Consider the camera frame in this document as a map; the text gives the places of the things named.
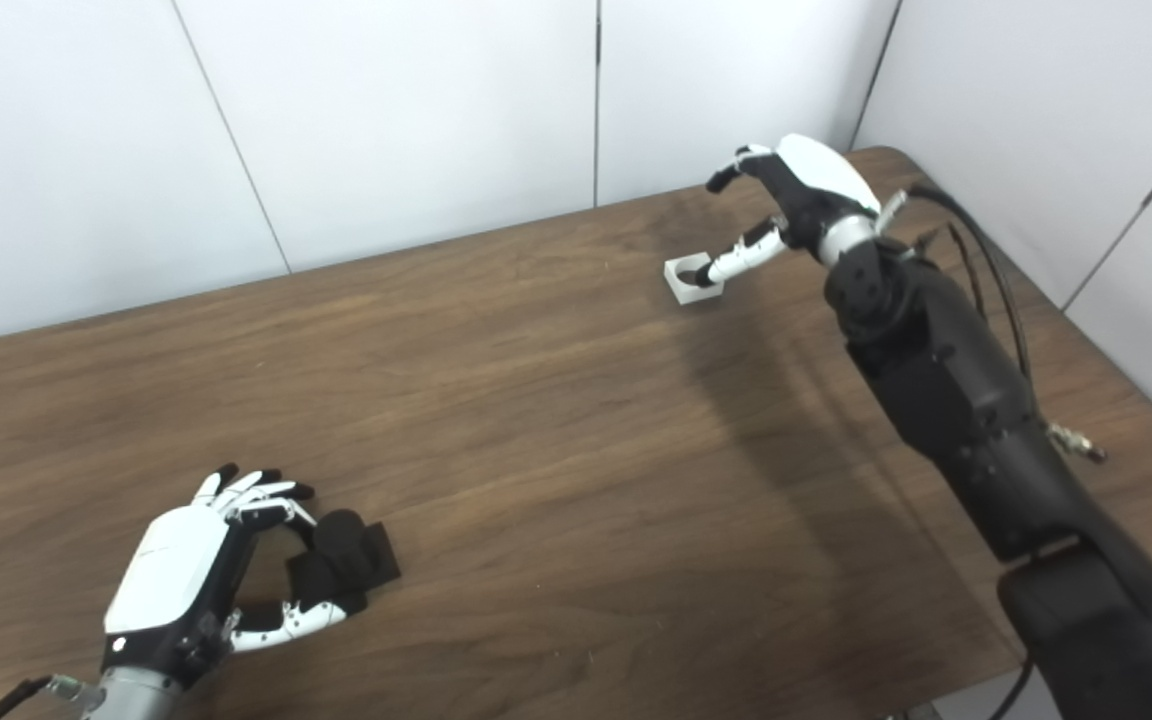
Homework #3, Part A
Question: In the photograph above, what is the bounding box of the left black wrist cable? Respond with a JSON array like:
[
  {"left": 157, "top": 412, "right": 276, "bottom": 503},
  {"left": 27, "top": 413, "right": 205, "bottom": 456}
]
[{"left": 0, "top": 675, "right": 102, "bottom": 720}]

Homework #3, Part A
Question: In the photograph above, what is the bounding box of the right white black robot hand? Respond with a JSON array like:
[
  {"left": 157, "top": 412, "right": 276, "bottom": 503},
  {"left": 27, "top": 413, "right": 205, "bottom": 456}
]
[{"left": 694, "top": 134, "right": 882, "bottom": 291}]

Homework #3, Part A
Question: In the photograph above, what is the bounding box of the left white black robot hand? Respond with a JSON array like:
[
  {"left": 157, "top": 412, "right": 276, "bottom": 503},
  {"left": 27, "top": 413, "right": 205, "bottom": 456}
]
[{"left": 101, "top": 463, "right": 369, "bottom": 691}]

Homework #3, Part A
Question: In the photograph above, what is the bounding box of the white square piece with hole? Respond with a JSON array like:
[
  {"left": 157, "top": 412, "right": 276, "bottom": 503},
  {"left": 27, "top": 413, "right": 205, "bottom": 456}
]
[{"left": 664, "top": 252, "right": 727, "bottom": 304}]

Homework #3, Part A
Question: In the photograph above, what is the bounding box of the black peg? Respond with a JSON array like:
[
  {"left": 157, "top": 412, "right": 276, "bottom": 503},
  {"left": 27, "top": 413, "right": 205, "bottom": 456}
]
[{"left": 286, "top": 509, "right": 402, "bottom": 613}]

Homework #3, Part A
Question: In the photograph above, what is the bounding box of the silver cable connector plug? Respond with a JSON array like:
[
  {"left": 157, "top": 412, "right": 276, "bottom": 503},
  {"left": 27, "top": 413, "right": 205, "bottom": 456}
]
[{"left": 1046, "top": 420, "right": 1107, "bottom": 463}]

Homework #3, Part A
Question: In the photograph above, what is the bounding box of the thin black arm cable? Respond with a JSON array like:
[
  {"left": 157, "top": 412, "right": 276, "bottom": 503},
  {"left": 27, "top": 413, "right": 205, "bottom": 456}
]
[{"left": 986, "top": 655, "right": 1037, "bottom": 720}]

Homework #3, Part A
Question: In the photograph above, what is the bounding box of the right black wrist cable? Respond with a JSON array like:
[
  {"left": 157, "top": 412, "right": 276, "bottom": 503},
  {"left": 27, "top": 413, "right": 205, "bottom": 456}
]
[{"left": 876, "top": 183, "right": 1042, "bottom": 411}]

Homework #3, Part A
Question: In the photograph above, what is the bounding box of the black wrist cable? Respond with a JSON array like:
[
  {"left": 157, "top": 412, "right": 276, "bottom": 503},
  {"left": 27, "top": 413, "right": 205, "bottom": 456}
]
[
  {"left": 0, "top": 675, "right": 102, "bottom": 720},
  {"left": 876, "top": 183, "right": 1042, "bottom": 411}
]

